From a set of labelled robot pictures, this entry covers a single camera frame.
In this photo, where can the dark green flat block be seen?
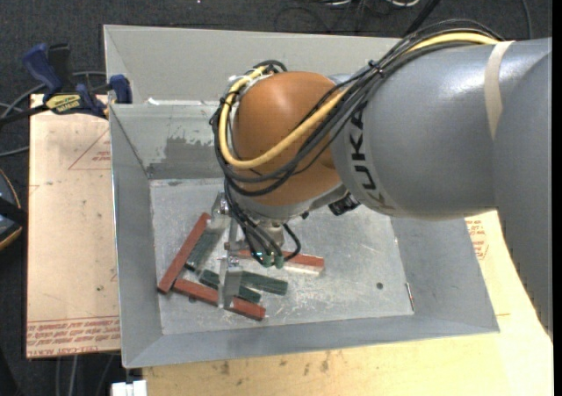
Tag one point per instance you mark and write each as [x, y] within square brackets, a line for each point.
[210, 278]
[268, 283]
[202, 251]

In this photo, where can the black cylinder on white bracket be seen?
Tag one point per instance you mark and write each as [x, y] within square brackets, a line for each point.
[344, 204]

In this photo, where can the red-brown flat block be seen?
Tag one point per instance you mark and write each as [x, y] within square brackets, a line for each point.
[307, 260]
[197, 290]
[184, 254]

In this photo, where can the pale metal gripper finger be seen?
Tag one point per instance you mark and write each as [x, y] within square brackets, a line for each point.
[230, 289]

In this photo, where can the brown cardboard board, red print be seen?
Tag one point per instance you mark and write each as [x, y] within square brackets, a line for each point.
[70, 218]

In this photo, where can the grey metal bin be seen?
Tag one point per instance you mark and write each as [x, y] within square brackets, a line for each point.
[351, 293]

